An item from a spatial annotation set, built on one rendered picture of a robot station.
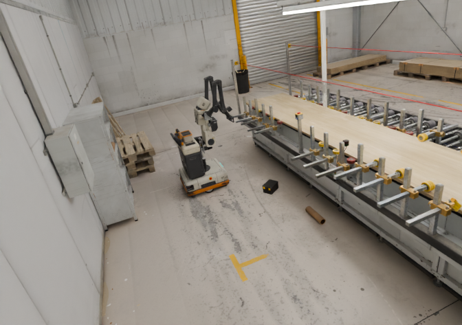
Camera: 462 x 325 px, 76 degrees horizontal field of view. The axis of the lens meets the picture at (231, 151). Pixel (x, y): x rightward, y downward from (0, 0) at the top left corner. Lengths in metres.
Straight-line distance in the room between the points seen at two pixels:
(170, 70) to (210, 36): 1.73
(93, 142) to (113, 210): 0.98
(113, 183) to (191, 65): 6.92
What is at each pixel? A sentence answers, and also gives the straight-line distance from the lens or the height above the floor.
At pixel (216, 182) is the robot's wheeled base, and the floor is 0.15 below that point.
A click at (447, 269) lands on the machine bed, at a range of 3.21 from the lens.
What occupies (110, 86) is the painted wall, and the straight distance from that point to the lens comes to 10.25.
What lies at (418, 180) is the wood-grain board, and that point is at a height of 0.90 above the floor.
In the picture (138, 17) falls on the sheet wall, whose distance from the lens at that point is 10.20.
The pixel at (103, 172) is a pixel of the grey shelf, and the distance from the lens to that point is 4.12.
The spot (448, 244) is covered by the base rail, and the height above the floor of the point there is 0.70.
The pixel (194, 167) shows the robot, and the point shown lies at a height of 0.47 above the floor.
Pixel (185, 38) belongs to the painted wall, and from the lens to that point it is 10.38.
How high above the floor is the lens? 2.39
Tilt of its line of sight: 24 degrees down
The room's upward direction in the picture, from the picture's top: 10 degrees counter-clockwise
